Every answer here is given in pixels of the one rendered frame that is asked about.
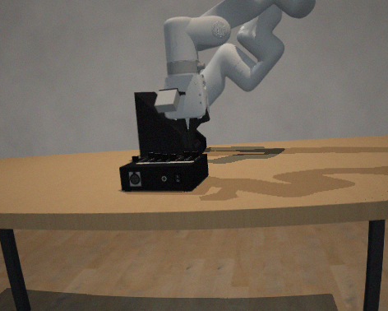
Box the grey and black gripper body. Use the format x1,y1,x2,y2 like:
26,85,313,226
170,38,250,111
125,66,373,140
164,72,210,119

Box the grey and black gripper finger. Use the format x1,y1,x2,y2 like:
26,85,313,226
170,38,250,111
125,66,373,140
165,118,188,149
187,109,210,149

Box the black lighting desk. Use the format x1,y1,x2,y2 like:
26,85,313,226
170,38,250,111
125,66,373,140
119,151,209,192

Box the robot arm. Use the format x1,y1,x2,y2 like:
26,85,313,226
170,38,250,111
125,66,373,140
155,0,316,113

